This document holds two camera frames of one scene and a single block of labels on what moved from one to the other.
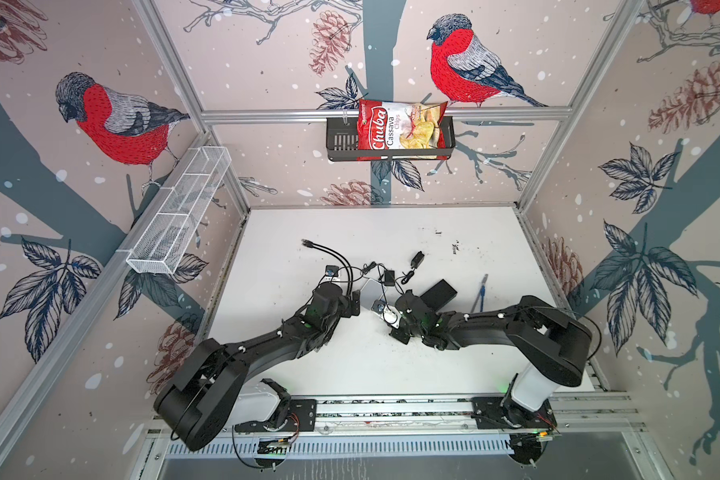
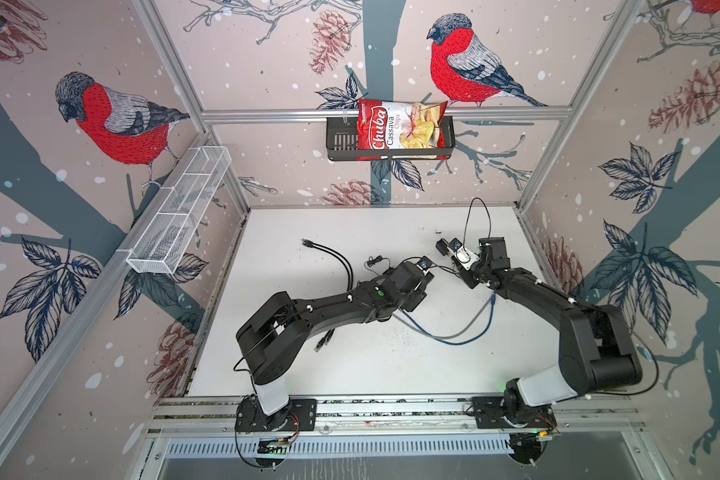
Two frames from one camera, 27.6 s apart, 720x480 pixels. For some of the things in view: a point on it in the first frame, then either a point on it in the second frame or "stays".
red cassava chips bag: [399, 124] stays
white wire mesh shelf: [177, 207] stays
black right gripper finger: [405, 301] → [442, 246]
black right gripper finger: [400, 334] → [469, 278]
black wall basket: [342, 142] stays
